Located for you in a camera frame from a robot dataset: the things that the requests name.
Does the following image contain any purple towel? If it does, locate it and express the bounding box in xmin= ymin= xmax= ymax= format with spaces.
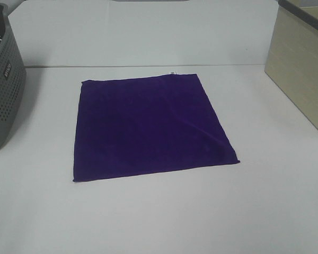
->
xmin=73 ymin=74 xmax=239 ymax=182

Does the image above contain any beige storage box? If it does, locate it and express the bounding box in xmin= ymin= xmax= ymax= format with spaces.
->
xmin=264 ymin=1 xmax=318 ymax=130

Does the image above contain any grey perforated plastic basket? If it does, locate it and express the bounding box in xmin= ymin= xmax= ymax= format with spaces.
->
xmin=0 ymin=3 xmax=27 ymax=148

